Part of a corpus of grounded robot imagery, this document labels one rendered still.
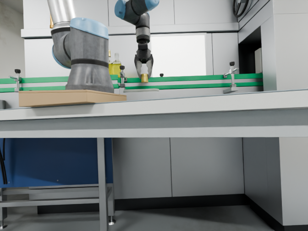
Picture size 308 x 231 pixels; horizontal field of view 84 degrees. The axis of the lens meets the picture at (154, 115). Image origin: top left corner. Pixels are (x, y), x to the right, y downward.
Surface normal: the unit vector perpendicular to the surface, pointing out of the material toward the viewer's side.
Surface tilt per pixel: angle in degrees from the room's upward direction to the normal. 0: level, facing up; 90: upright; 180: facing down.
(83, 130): 90
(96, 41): 95
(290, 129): 90
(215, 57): 90
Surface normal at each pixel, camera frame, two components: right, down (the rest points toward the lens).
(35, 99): -0.28, 0.00
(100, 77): 0.68, -0.25
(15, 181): 0.01, -0.01
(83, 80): 0.11, -0.24
